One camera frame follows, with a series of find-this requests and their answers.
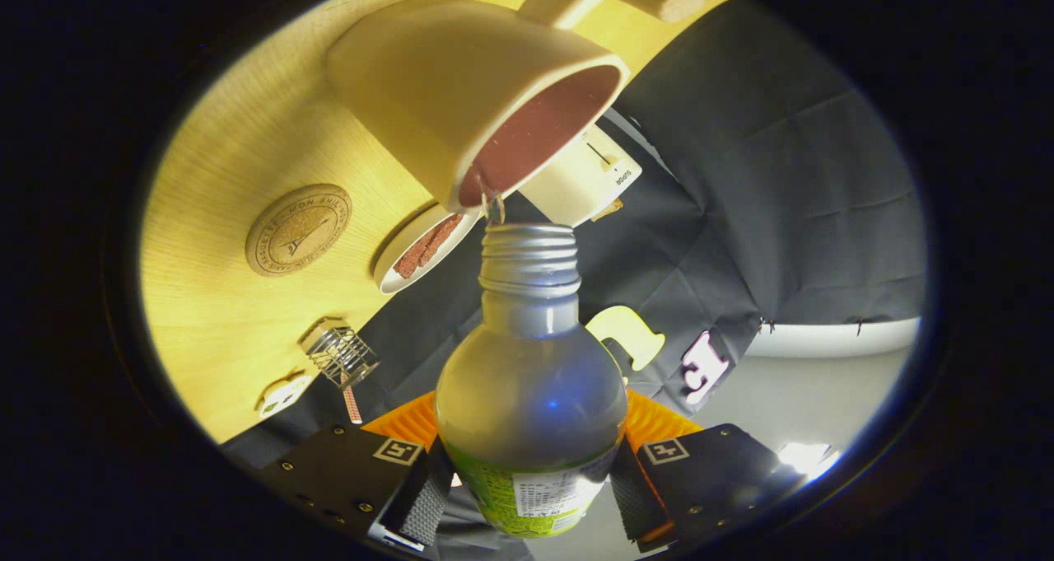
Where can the pink striped stick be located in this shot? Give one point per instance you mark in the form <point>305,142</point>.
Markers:
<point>352,404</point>

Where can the brown meat slice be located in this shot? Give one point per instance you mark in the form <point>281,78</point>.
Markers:
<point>412,260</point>
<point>440,236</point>

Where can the small white dish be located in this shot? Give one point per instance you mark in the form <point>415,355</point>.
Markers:
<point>280,395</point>

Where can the wooden table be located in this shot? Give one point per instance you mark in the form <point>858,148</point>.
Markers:
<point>214,297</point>

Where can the round cork coaster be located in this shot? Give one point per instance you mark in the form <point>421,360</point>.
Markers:
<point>296,231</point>

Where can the toast slice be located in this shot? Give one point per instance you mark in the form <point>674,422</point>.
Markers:
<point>608,210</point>

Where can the white toaster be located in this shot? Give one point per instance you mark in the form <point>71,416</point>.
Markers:
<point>576,182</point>

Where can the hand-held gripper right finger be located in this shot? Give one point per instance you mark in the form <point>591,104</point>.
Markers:
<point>636,499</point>

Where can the silver bottle green label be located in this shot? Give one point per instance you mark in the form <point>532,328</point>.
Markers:
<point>531,396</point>

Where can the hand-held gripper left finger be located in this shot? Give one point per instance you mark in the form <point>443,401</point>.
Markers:
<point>416,503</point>

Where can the white oval plate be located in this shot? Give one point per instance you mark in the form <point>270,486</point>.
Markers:
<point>387,279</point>

